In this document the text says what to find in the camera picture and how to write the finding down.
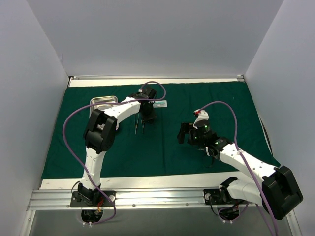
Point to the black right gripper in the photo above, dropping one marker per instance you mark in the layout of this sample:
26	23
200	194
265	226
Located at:
186	132

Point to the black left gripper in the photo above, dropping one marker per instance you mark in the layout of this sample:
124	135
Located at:
147	115

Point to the white green labelled packet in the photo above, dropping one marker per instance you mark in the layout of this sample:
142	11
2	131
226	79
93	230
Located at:
160	104

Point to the steel tweezers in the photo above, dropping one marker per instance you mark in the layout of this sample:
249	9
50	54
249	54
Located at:
135	123
142	125

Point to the stainless steel instrument tray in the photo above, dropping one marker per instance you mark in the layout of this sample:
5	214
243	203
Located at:
103	103

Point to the dark green surgical drape cloth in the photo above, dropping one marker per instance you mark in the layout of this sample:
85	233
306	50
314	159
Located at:
157	152

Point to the white gauze pad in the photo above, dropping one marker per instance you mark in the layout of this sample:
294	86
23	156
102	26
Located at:
101	127

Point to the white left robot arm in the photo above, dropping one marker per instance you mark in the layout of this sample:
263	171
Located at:
100	134

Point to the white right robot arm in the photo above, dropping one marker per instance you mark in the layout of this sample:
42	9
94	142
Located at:
274	187

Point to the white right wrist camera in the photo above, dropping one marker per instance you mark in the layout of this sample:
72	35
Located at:
200	115

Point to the aluminium back frame rail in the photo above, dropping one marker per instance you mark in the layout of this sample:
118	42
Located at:
90	77

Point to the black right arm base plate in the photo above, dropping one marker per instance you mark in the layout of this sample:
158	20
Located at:
213	196

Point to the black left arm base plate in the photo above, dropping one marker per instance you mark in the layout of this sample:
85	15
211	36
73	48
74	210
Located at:
98	200

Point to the aluminium front frame rail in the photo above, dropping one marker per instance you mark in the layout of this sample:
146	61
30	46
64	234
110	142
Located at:
130	198

